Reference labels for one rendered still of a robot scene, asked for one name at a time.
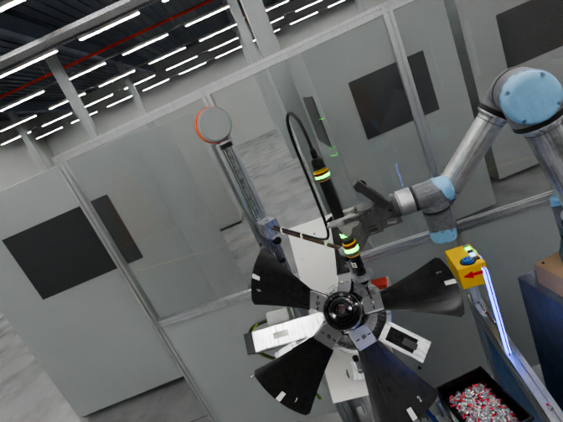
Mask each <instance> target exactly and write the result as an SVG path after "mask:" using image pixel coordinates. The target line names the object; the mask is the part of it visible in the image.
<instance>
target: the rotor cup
mask: <svg viewBox="0 0 563 422"><path fill-rule="evenodd" d="M362 299H363V297H362V296H360V295H359V294H357V293H355V292H346V291H338V292H335V293H333V294H332V295H330V296H329V297H328V298H327V300H326V301H325V303H324V305H323V315H324V318H325V320H326V322H327V324H328V325H329V326H330V327H332V328H334V329H336V330H339V331H340V332H341V333H342V334H343V335H346V336H348V335H347V334H348V333H350V332H352V331H353V330H354V329H353V327H355V329H356V328H358V327H361V326H363V325H364V324H365V325H366V326H367V325H368V322H369V315H368V316H366V315H365V314H364V306H363V302H362ZM360 305H362V307H361V306H360ZM340 307H343V308H344V309H345V313H344V314H340V313H339V312H338V309H339V308H340Z"/></svg>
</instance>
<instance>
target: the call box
mask: <svg viewBox="0 0 563 422"><path fill-rule="evenodd" d="M467 245H468V246H469V247H470V248H471V250H472V251H473V252H474V253H475V254H476V255H474V256H471V255H470V254H469V253H468V252H467V251H466V250H465V248H463V246H459V247H457V248H454V249H451V250H446V251H445V255H446V257H447V263H448V265H449V268H450V270H451V272H452V273H453V274H454V276H455V277H456V279H457V281H458V282H459V284H460V285H461V287H462V288H463V289H464V290H465V289H467V288H471V287H474V286H479V285H482V284H485V283H486V282H485V279H484V276H483V273H482V274H480V275H475V276H474V278H464V276H465V275H467V274H468V273H470V272H471V271H472V272H473V273H474V272H477V271H480V270H482V266H484V267H485V268H486V269H487V266H486V263H485V261H484V260H483V259H482V258H481V257H480V255H479V254H478V253H477V252H476V251H475V250H474V248H473V247H472V246H471V245H470V244H467ZM467 256H470V257H475V256H479V257H480V259H479V260H475V259H474V258H473V263H471V264H467V265H465V264H463V263H462V258H464V257H467Z"/></svg>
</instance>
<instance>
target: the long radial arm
mask: <svg viewBox="0 0 563 422"><path fill-rule="evenodd" d="M322 317H324V315H323V314H322V313H321V312H316V313H313V314H311V315H307V316H303V317H299V318H297V319H294V320H290V321H288V322H283V323H280V324H277V325H274V326H271V327H266V328H263V329H260V330H257V331H254V332H251V335H252V339H253V343H254V348H255V352H256V353H261V352H268V351H271V350H274V349H277V348H280V347H285V346H287V345H288V344H290V343H292V342H294V341H302V340H304V339H305V338H307V337H309V336H311V335H312V334H313V333H315V332H316V331H317V330H318V329H319V328H320V326H321V325H322V324H323V321H325V320H324V318H322Z"/></svg>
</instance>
